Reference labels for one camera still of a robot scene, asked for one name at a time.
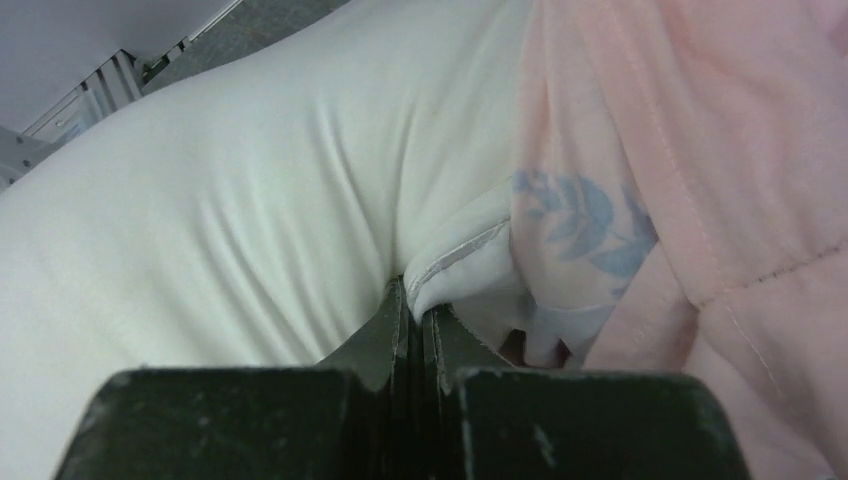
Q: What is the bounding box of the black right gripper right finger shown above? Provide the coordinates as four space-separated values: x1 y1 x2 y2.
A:
422 306 750 479

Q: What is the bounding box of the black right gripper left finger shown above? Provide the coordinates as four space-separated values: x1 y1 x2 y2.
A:
57 279 408 479

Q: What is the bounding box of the white pillow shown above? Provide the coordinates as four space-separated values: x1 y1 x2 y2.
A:
1 1 532 479

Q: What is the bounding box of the grey slotted cable duct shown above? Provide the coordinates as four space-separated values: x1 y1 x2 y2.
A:
0 49 144 190

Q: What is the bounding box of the pink printed pillowcase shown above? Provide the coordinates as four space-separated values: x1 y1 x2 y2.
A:
510 1 847 479

